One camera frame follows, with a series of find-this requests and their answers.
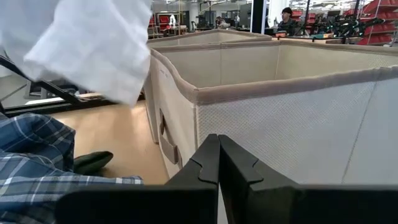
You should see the black building pillar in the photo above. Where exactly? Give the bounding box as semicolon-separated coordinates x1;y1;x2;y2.
250;0;268;34

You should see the shelf with red items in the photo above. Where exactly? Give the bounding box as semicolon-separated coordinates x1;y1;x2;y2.
148;11;182;35

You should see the white crinkled muslin cloth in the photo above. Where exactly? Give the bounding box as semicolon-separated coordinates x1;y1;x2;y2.
0;0;153;106

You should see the blue plaid shirt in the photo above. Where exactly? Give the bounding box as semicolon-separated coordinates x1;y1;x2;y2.
0;112;144;224

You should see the black diagonal frame strut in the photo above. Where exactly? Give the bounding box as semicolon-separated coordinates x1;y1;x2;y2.
0;55;83;105

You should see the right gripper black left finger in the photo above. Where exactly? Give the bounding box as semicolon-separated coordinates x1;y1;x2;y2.
55;133;221;224

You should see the black table frame rail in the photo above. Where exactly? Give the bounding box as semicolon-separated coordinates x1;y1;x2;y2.
0;98;121;118

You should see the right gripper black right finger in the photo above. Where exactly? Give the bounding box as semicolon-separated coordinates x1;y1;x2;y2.
218;134;398;224

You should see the beige fabric storage bin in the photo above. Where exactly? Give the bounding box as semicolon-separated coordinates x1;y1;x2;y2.
143;39;398;224

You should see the person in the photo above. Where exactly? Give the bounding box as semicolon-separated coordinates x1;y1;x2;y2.
215;16;231;30
275;6;302;36

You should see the dark green garment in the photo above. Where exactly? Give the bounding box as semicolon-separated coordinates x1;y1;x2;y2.
73;151;114;175

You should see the red bin shelf rack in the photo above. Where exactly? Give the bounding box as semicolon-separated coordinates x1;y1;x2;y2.
356;0;398;46

